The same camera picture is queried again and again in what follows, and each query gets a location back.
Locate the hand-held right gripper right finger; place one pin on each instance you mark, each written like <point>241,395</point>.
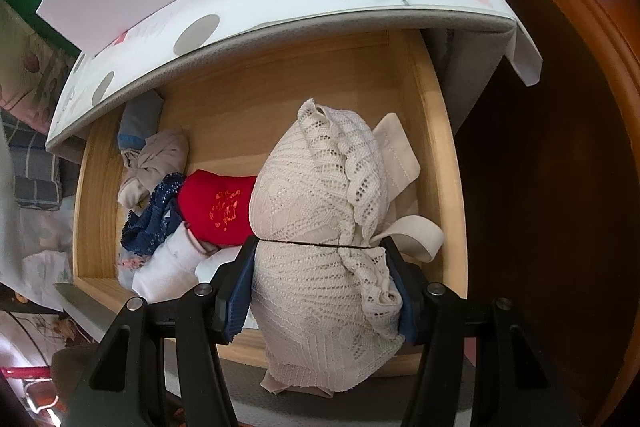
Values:
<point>407,317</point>

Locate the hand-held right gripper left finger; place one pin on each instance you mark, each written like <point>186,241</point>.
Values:
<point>237,302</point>

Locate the white underwear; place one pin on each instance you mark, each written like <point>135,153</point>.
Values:
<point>165,262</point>

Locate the red underwear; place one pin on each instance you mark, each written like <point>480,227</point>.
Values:
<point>210,207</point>

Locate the navy blue lace underwear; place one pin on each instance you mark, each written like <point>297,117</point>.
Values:
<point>155,217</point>

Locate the beige lace bra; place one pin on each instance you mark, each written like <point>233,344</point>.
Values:
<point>310,207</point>

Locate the grey underwear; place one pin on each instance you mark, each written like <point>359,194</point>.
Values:
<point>160,157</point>

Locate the wooden drawer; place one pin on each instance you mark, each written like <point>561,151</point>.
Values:
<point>240,117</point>

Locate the light blue underwear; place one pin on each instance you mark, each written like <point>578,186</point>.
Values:
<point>140,117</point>

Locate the brown wooden furniture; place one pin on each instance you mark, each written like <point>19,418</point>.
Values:
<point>550,157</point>

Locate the pink plastic bar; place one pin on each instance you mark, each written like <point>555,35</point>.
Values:
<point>25,373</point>

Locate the grey plaid blanket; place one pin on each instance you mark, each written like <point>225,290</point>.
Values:
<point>30,167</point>

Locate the pink leaf-print curtain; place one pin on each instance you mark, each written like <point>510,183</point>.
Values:
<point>25,67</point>

